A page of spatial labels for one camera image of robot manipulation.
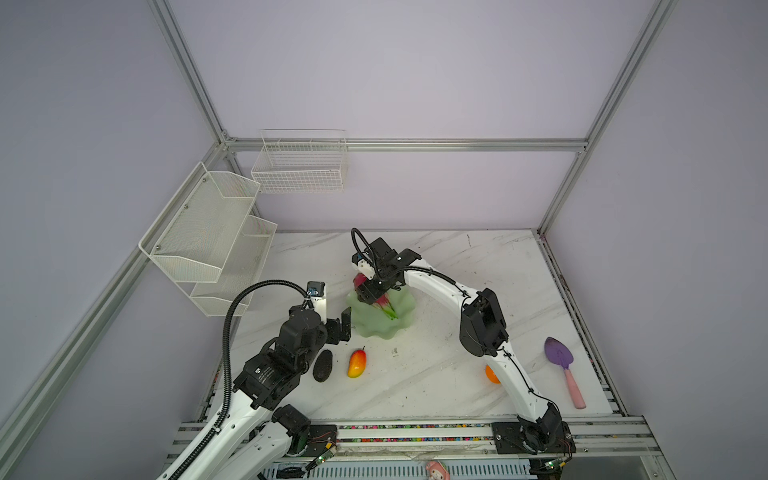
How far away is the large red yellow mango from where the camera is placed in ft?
2.75

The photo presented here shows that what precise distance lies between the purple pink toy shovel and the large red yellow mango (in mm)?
566

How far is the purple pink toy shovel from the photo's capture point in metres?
0.81

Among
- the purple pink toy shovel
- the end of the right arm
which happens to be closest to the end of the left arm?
the end of the right arm

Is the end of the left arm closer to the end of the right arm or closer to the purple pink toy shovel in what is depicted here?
the end of the right arm
